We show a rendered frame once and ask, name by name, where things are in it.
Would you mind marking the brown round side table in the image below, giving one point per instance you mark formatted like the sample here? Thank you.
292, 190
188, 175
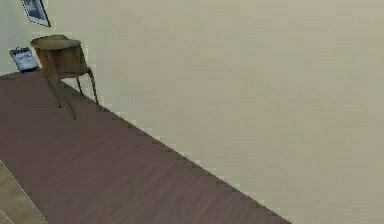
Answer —
60, 56

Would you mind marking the small black framed picture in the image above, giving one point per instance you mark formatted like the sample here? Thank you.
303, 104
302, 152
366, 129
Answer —
23, 60

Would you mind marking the black framed wall picture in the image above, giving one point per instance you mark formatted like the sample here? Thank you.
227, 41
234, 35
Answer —
35, 10

